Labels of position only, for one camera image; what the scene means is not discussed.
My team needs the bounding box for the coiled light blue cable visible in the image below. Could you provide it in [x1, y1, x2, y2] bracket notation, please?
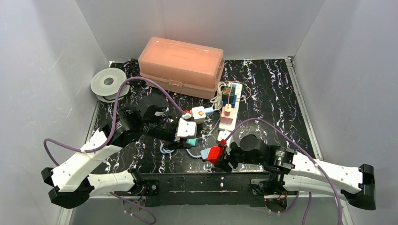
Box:
[160, 142, 203, 159]

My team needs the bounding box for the blue plug adapter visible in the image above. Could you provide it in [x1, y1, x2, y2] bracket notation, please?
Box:
[223, 96, 237, 108]

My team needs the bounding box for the dark green cube charger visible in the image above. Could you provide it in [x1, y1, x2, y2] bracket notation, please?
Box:
[222, 85, 236, 102]

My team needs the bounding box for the aluminium frame rail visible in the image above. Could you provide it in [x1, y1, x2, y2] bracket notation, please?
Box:
[63, 186, 131, 199]

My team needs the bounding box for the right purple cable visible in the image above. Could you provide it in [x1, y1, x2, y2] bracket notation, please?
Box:
[223, 118, 344, 225]

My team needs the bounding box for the white cube charger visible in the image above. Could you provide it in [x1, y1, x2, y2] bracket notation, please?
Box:
[191, 106, 207, 124]

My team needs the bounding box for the grey filament spool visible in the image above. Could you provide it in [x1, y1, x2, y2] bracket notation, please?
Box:
[90, 68, 127, 103]

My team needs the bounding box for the coiled white power cord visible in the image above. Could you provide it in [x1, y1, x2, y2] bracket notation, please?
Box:
[210, 82, 228, 109]

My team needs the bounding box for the purple cable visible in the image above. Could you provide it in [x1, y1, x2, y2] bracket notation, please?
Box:
[223, 118, 344, 225]
[43, 76, 187, 225]

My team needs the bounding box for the light blue power strip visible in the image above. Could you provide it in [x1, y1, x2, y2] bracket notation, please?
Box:
[200, 148, 211, 162]

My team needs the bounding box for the red cube socket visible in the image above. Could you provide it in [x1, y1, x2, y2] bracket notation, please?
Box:
[207, 146, 225, 165]

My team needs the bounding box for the teal plug adapter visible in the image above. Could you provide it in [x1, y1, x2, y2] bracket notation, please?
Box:
[186, 138, 198, 147]

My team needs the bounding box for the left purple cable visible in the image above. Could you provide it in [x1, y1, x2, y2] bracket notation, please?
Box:
[43, 76, 187, 225]

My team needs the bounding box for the white long power strip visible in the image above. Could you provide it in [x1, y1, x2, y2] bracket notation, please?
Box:
[219, 82, 243, 131]

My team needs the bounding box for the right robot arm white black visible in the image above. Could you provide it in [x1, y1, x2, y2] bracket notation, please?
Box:
[207, 135, 376, 210]

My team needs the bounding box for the pink plug adapter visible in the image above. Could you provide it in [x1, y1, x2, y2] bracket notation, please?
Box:
[220, 104, 236, 125]

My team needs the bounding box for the pink translucent plastic storage box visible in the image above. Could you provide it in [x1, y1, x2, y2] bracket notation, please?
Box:
[138, 37, 224, 100]

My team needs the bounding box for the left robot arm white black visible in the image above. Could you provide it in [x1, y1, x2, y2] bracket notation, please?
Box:
[41, 94, 184, 209]

